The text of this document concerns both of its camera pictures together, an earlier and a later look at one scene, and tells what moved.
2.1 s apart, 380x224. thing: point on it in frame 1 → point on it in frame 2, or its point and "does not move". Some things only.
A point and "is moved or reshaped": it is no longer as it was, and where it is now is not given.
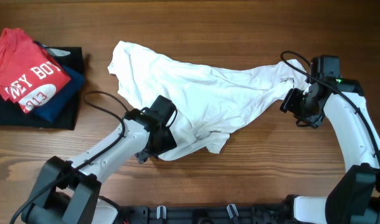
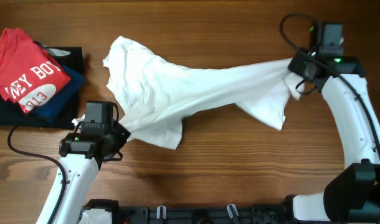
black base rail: x=274 y=213 does not move
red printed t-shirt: x=23 y=71 does not move
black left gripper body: x=165 y=141 → x=119 y=134
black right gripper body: x=298 y=104 → x=297 y=62
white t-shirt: x=208 y=99 is moved or reshaped
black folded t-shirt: x=5 y=111 does not move
